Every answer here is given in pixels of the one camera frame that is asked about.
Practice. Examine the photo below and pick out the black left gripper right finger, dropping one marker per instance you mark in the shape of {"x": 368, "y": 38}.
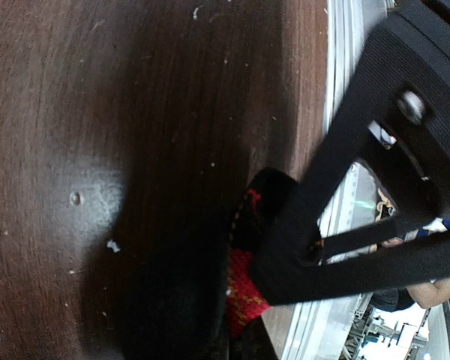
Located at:
{"x": 254, "y": 343}

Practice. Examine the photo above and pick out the front aluminium rail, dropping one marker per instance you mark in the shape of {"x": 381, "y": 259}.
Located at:
{"x": 319, "y": 329}

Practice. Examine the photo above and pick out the black red yellow argyle sock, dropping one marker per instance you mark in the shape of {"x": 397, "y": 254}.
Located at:
{"x": 249, "y": 221}

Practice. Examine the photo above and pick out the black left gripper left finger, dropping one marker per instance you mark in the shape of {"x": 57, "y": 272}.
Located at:
{"x": 155, "y": 266}

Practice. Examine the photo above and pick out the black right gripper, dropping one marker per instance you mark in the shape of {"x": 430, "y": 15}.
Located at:
{"x": 432, "y": 19}

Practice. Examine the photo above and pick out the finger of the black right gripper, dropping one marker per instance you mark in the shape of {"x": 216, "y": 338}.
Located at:
{"x": 394, "y": 120}

